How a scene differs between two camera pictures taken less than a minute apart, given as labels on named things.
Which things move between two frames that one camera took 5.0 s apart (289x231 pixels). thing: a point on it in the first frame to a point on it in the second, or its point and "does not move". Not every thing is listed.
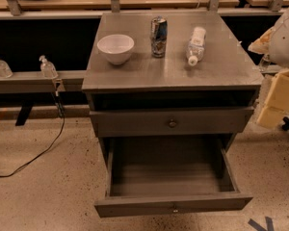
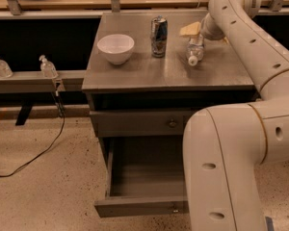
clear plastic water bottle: [196, 47] does not move
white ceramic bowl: [118, 47] does not move
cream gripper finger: [261, 45] to [191, 29]
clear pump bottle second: [47, 68] does not move
